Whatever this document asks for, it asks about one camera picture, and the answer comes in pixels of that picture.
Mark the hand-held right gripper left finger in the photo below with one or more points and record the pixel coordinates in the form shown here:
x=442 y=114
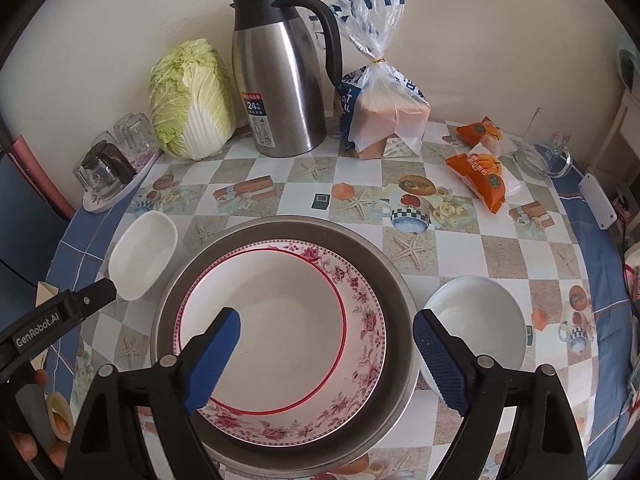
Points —
x=215 y=355

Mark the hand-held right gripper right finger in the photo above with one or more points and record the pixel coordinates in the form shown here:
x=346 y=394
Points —
x=440 y=355

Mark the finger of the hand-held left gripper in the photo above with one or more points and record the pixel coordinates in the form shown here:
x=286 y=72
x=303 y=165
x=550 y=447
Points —
x=95 y=296

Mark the white round bowl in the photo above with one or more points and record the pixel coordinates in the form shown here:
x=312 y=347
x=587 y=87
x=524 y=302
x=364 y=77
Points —
x=480 y=315

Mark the stainless steel basin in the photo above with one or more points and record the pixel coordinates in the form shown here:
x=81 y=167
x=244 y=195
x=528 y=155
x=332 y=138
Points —
x=392 y=320

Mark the white square bowl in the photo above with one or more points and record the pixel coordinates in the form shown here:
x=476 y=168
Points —
x=142 y=255

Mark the floral rimmed plate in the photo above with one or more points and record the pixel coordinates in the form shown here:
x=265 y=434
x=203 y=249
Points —
x=290 y=310

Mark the person's left hand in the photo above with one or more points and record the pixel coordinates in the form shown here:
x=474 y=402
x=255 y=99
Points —
x=22 y=446

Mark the folded beige paper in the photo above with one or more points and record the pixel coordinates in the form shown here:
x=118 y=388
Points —
x=47 y=290

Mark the white oval floral tray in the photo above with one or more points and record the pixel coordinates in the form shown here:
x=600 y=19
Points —
x=100 y=203

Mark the clear drinking glass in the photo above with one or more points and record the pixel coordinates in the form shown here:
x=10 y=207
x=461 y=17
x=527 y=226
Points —
x=134 y=132
x=102 y=178
x=102 y=139

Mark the patterned checkered tablecloth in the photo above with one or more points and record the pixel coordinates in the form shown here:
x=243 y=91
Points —
x=350 y=240

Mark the red chair back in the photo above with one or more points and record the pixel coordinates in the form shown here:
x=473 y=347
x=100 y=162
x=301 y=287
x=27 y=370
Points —
x=35 y=160

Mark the orange snack packet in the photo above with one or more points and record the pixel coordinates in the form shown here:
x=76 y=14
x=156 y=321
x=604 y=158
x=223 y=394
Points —
x=480 y=175
x=477 y=132

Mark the small black sticker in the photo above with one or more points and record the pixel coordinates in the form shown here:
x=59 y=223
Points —
x=320 y=201

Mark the napa cabbage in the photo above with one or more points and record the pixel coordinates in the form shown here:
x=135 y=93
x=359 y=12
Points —
x=190 y=105

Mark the clear glass mug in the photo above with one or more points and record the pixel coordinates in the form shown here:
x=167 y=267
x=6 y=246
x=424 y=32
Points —
x=537 y=160

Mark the white flat device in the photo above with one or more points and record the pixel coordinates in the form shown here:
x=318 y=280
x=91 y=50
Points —
x=597 y=200

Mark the bagged sliced bread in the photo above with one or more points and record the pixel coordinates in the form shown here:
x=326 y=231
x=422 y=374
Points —
x=395 y=115

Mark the stainless steel thermos jug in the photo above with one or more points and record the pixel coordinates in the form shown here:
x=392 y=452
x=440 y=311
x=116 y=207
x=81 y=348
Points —
x=280 y=85

